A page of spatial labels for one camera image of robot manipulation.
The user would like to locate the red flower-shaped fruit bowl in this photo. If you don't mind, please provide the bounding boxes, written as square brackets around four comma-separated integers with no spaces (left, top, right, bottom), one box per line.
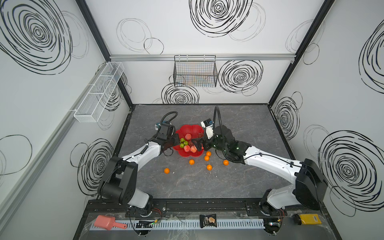
[173,125,204,158]

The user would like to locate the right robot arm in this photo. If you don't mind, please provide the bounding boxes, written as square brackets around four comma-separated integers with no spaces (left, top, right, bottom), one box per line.
[192,126,328,216]

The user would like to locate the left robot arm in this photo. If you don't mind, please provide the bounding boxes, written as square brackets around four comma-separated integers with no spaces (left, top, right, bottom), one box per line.
[97,133,180,215]

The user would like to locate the black snack packet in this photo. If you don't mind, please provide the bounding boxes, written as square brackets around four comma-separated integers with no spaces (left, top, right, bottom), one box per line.
[199,214,218,229]

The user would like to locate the pink plastic scoop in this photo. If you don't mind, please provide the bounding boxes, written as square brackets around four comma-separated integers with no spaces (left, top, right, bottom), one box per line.
[94,215,128,231]

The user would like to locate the yellow black-capped container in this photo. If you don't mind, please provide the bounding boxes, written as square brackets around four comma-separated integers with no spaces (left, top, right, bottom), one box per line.
[292,214,322,225]

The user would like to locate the black wire basket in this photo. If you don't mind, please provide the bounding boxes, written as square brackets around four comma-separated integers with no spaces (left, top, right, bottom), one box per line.
[173,55,219,88]

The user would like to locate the white slotted cable duct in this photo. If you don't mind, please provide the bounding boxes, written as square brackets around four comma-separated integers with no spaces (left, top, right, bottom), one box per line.
[132,219,265,231]

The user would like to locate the white mesh wall shelf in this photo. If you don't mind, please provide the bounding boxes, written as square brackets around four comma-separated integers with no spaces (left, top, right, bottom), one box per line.
[74,62,125,123]

